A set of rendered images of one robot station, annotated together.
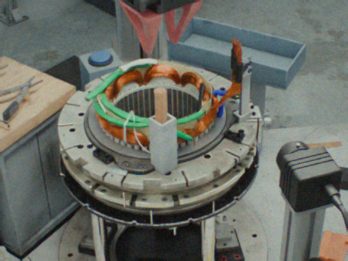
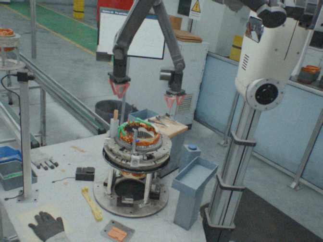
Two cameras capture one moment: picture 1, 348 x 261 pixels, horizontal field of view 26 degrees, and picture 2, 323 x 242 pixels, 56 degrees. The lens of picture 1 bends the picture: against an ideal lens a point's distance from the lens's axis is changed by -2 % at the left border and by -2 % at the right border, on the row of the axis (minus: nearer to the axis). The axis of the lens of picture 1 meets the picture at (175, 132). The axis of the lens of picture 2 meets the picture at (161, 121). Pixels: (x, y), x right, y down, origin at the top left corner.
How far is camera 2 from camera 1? 1.63 m
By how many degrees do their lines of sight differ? 75
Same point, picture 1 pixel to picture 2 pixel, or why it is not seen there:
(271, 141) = (195, 235)
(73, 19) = not seen: outside the picture
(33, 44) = not seen: outside the picture
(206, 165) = (110, 142)
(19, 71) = (178, 127)
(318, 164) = (21, 70)
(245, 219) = (140, 211)
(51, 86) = (168, 131)
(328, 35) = not seen: outside the picture
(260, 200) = (155, 223)
